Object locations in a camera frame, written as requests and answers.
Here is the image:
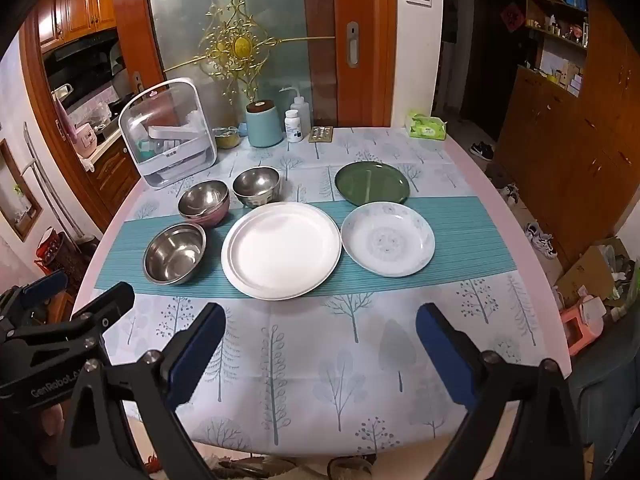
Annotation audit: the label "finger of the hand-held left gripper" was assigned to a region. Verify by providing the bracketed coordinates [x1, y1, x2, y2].
[10, 282, 136, 346]
[0, 270, 68, 331]

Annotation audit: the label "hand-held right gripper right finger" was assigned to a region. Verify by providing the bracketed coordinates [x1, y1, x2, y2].
[416, 302, 586, 480]

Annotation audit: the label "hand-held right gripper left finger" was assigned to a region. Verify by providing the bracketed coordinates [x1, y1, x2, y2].
[57, 302, 228, 480]

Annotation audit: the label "large steel bowl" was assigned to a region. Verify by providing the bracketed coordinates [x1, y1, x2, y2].
[142, 222, 207, 286]

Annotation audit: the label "white patterned plate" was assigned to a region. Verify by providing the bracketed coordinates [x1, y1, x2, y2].
[341, 201, 436, 278]

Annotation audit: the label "large white plate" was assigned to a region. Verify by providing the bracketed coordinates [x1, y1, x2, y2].
[221, 202, 343, 302]

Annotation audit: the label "pink steel bowl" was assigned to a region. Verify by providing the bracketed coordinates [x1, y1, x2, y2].
[177, 180, 231, 227]

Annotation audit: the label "grey patterned steel bowl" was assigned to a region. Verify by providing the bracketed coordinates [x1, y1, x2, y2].
[232, 166, 281, 208]

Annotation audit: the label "green plate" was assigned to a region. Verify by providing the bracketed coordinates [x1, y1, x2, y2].
[334, 161, 411, 207]

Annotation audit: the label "red basket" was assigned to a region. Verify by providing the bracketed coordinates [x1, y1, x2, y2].
[34, 227, 73, 266]

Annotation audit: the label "teal striped table runner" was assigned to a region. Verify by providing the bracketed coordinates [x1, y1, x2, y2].
[95, 196, 511, 297]

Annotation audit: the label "pink plastic stool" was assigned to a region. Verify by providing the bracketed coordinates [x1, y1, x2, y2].
[560, 305, 608, 358]

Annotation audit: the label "pink rice cooker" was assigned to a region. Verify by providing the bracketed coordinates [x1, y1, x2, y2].
[70, 122, 98, 157]

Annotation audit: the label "dark chair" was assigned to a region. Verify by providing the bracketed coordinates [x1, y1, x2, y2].
[567, 320, 640, 480]

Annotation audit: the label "cardboard box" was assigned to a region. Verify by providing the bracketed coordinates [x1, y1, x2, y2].
[555, 237, 636, 311]

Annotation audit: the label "glass jar yellow contents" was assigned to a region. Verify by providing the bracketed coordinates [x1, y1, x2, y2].
[212, 126, 241, 150]

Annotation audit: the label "black range hood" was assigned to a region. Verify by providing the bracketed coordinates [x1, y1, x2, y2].
[42, 30, 121, 96]

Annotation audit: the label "green tissue pack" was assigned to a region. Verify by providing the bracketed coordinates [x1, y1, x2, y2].
[406, 111, 448, 141]

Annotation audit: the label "light blue canister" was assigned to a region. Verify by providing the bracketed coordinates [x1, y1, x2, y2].
[245, 100, 282, 149]

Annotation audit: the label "wooden shelf cabinet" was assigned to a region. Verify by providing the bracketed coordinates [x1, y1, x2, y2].
[492, 0, 640, 271]

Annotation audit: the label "plastic squeeze bottle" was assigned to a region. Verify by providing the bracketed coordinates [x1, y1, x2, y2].
[280, 86, 312, 136]

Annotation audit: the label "gold door ornament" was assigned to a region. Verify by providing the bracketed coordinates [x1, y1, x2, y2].
[164, 0, 336, 106]

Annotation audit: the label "wooden glass sliding door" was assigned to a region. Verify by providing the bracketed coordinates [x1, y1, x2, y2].
[111, 0, 398, 128]

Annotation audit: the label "red door decoration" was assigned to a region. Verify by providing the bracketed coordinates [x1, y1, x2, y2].
[500, 2, 526, 31]

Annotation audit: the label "wooden framed wall niche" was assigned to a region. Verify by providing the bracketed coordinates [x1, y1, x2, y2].
[0, 140, 43, 241]

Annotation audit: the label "white metal rail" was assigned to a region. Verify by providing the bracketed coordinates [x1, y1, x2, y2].
[22, 122, 81, 241]

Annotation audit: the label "clear storage box with handle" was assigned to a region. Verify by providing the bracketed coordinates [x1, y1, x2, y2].
[118, 78, 219, 191]

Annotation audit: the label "wooden kitchen wall cabinets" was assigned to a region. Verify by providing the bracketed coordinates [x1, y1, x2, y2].
[37, 0, 118, 53]

